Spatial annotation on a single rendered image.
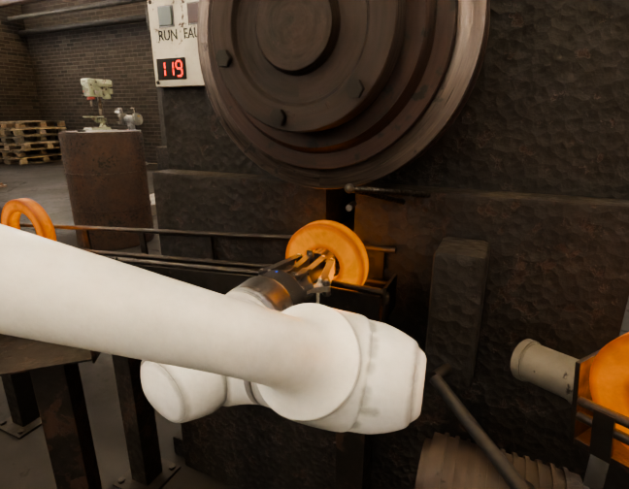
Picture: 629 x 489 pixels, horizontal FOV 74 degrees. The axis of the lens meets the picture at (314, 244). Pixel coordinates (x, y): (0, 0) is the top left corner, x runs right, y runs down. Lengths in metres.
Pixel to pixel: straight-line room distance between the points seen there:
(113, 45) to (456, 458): 9.99
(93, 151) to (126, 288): 3.18
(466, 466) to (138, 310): 0.54
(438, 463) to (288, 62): 0.60
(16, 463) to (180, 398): 1.25
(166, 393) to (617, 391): 0.50
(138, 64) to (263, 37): 9.13
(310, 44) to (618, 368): 0.54
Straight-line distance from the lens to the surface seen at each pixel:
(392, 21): 0.59
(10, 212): 1.41
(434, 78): 0.63
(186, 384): 0.44
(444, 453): 0.70
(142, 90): 9.70
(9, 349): 0.95
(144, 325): 0.27
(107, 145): 3.43
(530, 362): 0.65
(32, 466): 1.64
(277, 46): 0.64
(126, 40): 9.98
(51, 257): 0.28
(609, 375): 0.61
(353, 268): 0.74
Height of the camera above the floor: 1.00
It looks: 17 degrees down
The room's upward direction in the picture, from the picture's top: straight up
